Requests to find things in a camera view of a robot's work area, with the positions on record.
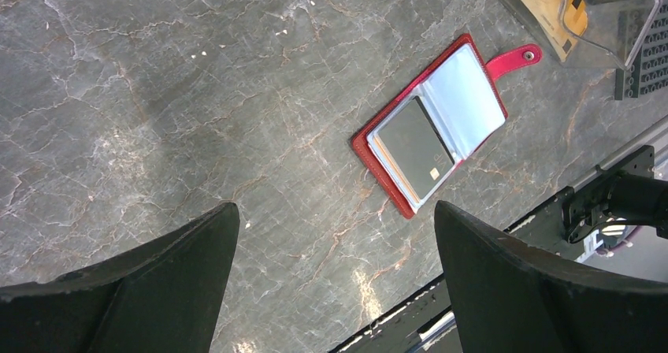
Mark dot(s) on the gold credit card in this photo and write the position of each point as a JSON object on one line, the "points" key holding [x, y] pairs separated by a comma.
{"points": [[397, 172]]}

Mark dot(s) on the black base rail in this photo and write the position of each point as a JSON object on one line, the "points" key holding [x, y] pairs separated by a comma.
{"points": [[425, 321]]}

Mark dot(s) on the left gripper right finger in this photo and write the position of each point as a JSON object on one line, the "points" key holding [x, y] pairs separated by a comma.
{"points": [[508, 296]]}

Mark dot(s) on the gold card stack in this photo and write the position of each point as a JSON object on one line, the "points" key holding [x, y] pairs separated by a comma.
{"points": [[562, 21]]}

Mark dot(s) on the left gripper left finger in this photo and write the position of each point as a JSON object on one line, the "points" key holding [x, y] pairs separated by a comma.
{"points": [[162, 296]]}

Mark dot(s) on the tiered acrylic card stand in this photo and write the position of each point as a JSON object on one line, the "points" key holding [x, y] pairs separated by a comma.
{"points": [[605, 34]]}

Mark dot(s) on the grey studded baseplate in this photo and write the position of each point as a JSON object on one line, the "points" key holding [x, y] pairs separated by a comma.
{"points": [[648, 72]]}

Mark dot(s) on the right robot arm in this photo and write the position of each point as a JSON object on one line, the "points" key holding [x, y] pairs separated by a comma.
{"points": [[633, 199]]}

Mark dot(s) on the black credit card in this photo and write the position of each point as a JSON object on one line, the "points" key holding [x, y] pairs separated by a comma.
{"points": [[414, 142]]}

